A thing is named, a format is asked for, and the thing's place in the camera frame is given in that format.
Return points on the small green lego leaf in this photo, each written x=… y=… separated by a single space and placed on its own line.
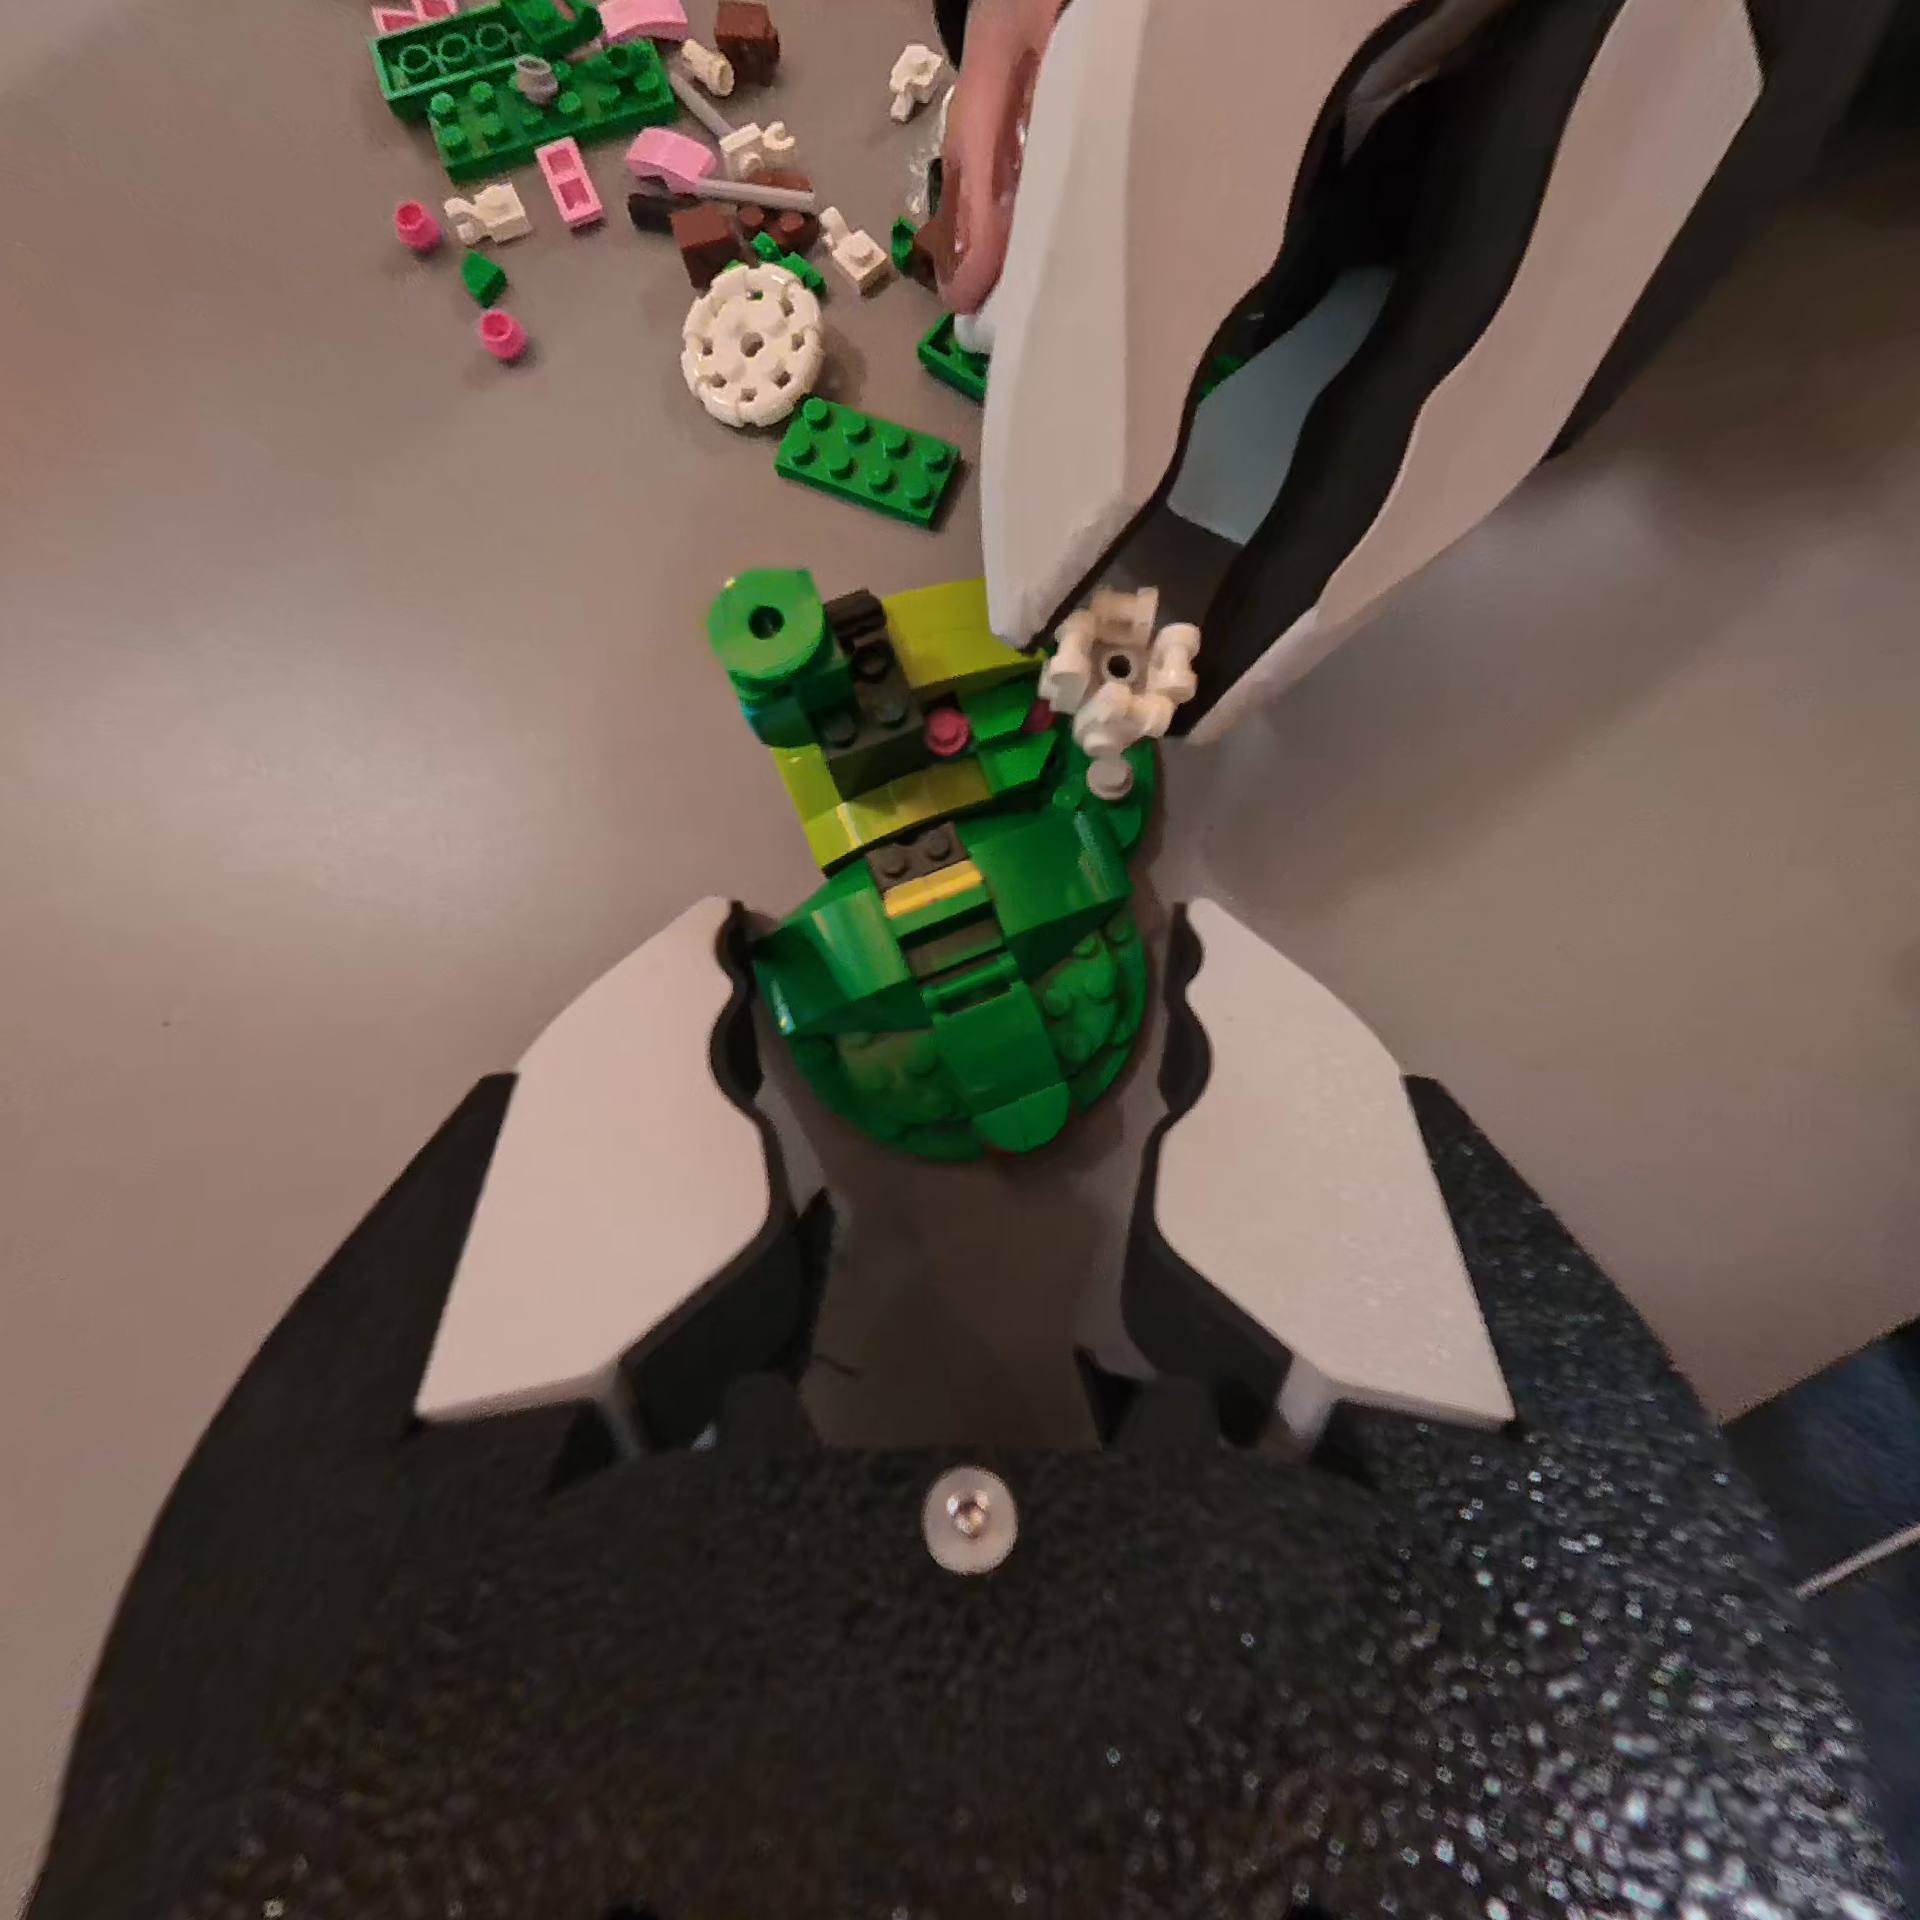
x=791 y=269

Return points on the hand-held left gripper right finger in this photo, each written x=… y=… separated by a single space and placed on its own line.
x=1319 y=1202

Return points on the small grey lego piece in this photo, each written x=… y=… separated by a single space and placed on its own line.
x=536 y=78

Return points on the person's right hand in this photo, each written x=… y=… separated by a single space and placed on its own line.
x=990 y=150

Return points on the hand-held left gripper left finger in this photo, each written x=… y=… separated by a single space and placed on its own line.
x=599 y=1202

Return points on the person's dark trousers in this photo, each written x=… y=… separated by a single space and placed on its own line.
x=1846 y=1441

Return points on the brown lego brick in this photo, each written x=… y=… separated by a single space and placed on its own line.
x=704 y=245
x=746 y=38

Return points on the green upturned lego plate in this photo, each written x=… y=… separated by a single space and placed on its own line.
x=437 y=54

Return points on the white flower lego piece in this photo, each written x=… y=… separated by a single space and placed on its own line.
x=1118 y=675

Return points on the green studded lego plate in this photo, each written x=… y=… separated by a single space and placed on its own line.
x=868 y=459

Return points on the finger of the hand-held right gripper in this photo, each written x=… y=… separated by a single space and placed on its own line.
x=1545 y=300
x=1109 y=270

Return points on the pink curved lego slope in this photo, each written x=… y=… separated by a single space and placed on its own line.
x=646 y=19
x=669 y=159

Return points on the grey lego rod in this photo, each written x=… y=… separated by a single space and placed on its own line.
x=758 y=194
x=701 y=107

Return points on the large green lego plate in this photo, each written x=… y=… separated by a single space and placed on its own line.
x=546 y=113

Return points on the pink round lego stud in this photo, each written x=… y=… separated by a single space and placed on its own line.
x=504 y=335
x=417 y=226

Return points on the small green lego slope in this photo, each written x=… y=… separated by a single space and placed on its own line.
x=484 y=283

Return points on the green lego model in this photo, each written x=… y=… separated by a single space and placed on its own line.
x=945 y=931

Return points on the white round holed lego disc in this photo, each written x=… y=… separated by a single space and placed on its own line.
x=751 y=347

